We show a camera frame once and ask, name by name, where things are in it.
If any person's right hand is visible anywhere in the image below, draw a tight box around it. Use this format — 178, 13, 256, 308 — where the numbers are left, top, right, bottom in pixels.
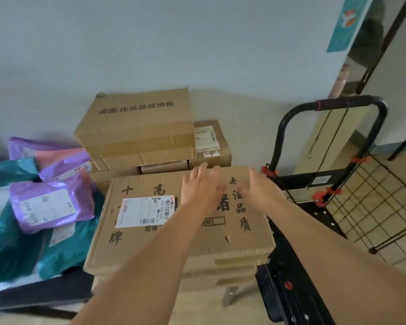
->
236, 167, 287, 216

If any person's left hand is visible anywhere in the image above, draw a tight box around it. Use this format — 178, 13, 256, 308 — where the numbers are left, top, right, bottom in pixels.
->
181, 162, 228, 214

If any large box with left label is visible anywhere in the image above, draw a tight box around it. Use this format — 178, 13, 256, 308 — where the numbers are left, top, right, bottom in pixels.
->
83, 165, 277, 276

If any large box with label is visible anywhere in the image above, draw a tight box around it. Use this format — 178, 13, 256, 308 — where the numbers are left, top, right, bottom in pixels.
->
90, 253, 270, 295
83, 165, 277, 276

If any small brown cardboard box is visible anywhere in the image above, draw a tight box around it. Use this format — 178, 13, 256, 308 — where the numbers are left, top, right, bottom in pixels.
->
89, 120, 232, 197

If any black wire mesh cart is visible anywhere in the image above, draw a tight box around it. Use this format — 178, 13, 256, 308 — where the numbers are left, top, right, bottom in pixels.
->
255, 95, 406, 325

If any long cosmetics organiser box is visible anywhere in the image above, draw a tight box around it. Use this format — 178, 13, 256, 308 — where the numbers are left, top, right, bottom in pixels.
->
74, 87, 197, 172

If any large box with right label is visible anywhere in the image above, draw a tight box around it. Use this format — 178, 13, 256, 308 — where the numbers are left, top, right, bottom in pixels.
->
90, 253, 270, 295

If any purple mailer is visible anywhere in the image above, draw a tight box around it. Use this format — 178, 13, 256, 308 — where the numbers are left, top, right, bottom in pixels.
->
39, 152, 95, 182
9, 168, 97, 234
8, 137, 85, 162

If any teal package short label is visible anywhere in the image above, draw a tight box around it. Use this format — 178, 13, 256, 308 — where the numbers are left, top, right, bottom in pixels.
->
37, 192, 105, 281

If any plain teal package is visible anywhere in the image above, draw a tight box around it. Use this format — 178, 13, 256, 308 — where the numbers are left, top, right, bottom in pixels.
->
0, 213, 55, 290

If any person's left forearm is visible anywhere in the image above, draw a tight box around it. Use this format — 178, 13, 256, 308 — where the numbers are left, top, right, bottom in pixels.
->
71, 201, 221, 325

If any person's right forearm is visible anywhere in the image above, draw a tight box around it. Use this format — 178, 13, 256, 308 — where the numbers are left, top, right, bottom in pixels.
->
265, 199, 406, 325

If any beige cabinet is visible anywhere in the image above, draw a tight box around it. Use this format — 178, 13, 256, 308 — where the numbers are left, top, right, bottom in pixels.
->
292, 94, 371, 204

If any pink bottle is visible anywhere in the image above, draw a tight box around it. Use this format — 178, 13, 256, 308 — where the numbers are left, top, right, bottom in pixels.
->
328, 63, 351, 98

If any dark green draped cloth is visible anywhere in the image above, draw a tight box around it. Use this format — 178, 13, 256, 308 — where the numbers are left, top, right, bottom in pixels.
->
346, 0, 386, 68

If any black low metal table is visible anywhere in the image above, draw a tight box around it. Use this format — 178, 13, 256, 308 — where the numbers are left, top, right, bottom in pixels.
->
0, 265, 95, 314

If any teal wall poster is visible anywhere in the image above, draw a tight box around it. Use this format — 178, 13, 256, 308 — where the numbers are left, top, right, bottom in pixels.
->
326, 0, 374, 54

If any dark brown door frame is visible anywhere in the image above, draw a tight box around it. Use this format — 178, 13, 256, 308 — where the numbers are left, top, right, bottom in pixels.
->
354, 0, 406, 95

